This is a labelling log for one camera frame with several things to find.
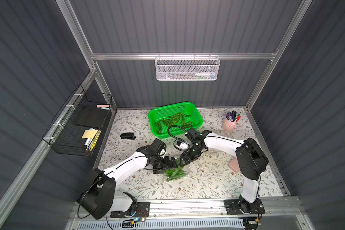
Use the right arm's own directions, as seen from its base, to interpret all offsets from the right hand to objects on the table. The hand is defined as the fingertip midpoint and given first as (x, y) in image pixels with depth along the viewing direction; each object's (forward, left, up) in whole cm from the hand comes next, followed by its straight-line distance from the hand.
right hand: (184, 164), depth 84 cm
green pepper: (+41, +7, -3) cm, 41 cm away
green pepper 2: (+32, +18, -5) cm, 37 cm away
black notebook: (+18, +52, +22) cm, 60 cm away
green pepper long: (+43, -2, -5) cm, 44 cm away
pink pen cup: (+29, -32, +4) cm, 44 cm away
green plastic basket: (+44, +18, -5) cm, 48 cm away
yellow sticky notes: (+6, +48, +23) cm, 53 cm away
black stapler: (+23, +39, -4) cm, 46 cm away
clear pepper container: (-4, +3, -2) cm, 6 cm away
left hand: (-4, +7, +1) cm, 8 cm away
